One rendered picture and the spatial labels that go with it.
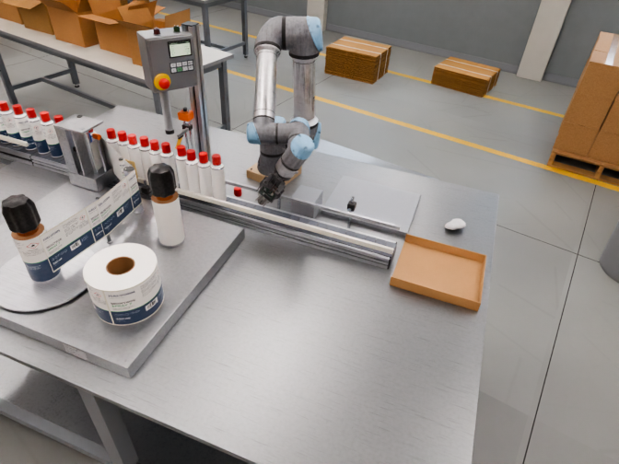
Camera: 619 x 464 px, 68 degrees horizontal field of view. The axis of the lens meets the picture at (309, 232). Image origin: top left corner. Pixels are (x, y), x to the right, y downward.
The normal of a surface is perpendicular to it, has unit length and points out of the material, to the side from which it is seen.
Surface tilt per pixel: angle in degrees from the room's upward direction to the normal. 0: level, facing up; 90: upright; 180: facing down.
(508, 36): 90
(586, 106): 90
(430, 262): 0
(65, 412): 0
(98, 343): 0
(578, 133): 90
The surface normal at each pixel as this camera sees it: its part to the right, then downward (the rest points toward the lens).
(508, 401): 0.05, -0.78
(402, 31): -0.54, 0.50
